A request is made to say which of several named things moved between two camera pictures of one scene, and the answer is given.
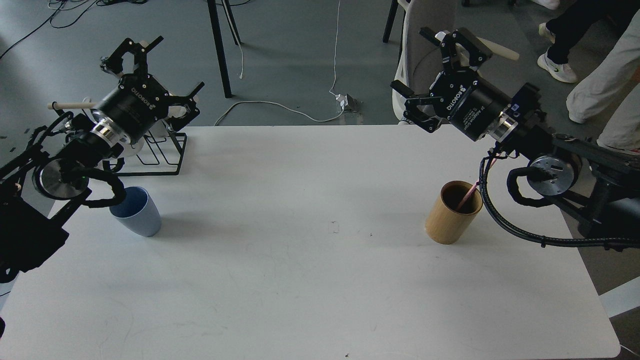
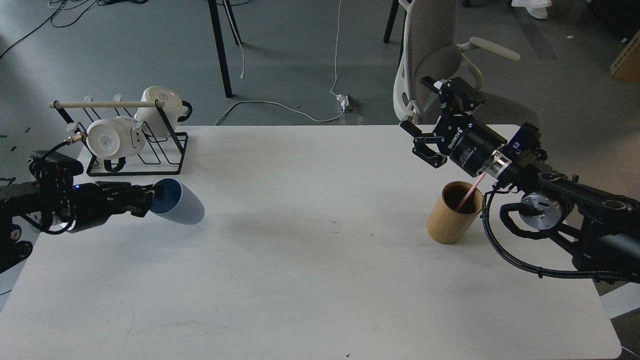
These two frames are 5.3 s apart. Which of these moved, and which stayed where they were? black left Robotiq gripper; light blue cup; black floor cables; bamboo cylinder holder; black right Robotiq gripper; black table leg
Moved: black left Robotiq gripper; light blue cup; black right Robotiq gripper
Stayed: bamboo cylinder holder; black table leg; black floor cables
